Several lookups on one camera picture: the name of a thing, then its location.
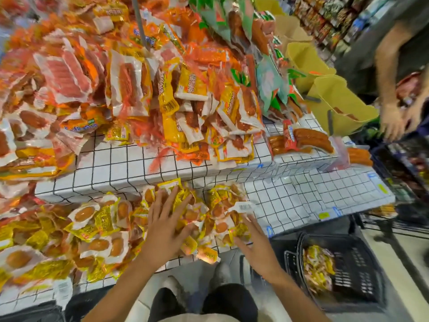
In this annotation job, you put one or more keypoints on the person's left hand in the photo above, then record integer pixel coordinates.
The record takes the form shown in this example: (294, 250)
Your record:
(164, 234)

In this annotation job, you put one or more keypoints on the person's right hand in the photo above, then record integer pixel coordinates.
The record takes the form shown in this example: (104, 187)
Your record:
(261, 255)

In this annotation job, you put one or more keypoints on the heap of yellow sausage bundles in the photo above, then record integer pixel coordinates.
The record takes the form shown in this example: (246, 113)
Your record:
(317, 265)

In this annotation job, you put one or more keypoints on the tiled white display table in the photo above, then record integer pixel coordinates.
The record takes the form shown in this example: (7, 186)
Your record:
(301, 191)

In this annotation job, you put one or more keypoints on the black shopping basket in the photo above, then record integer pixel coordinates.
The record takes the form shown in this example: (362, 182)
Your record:
(358, 265)

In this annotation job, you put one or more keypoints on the pile of small snack packets tier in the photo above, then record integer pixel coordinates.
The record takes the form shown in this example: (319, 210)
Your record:
(60, 238)

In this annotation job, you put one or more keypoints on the red label brown sausage pack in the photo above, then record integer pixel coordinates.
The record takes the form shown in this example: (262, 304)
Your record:
(305, 139)

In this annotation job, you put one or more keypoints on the long orange sausage pack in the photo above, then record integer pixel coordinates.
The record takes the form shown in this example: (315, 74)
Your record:
(360, 156)

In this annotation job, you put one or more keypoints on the large pile of sausage packets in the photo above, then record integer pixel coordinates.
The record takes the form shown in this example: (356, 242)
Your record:
(100, 77)

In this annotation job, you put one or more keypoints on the pile of sausage packets tier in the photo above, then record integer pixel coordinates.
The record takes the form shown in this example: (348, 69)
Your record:
(258, 63)

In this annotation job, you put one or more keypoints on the person's left forearm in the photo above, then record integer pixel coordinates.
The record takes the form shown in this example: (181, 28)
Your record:
(124, 295)

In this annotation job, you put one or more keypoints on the black shorts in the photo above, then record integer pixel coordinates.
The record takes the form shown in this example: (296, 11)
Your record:
(228, 302)

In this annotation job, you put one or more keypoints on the blue yellow price label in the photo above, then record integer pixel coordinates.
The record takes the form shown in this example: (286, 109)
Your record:
(328, 213)
(379, 183)

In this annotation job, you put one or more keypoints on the grey metal pole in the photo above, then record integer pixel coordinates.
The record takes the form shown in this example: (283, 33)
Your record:
(139, 20)

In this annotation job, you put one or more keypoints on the store shelving with packaged goods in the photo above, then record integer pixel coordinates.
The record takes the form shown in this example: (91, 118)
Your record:
(328, 20)

